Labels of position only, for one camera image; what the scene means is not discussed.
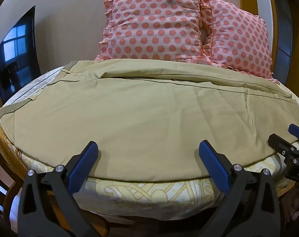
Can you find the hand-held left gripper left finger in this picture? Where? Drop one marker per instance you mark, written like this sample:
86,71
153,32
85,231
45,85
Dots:
81,170

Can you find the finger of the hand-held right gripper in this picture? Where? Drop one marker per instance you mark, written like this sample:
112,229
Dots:
297,129
281,144

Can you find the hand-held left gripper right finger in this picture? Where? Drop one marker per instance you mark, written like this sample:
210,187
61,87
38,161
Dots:
214,165

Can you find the khaki pants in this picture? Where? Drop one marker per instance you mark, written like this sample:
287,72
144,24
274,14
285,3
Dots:
139,118

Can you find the yellow patterned bed sheet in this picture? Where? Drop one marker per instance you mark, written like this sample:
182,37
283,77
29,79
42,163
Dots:
144,197

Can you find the wooden chair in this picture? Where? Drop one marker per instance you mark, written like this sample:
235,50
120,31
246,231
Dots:
6,177

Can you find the pink polka dot pillow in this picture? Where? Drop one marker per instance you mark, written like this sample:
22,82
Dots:
154,24
238,39

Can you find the black television screen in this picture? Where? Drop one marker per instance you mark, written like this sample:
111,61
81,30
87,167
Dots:
17,54

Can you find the wooden door frame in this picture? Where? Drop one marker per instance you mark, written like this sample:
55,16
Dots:
260,9

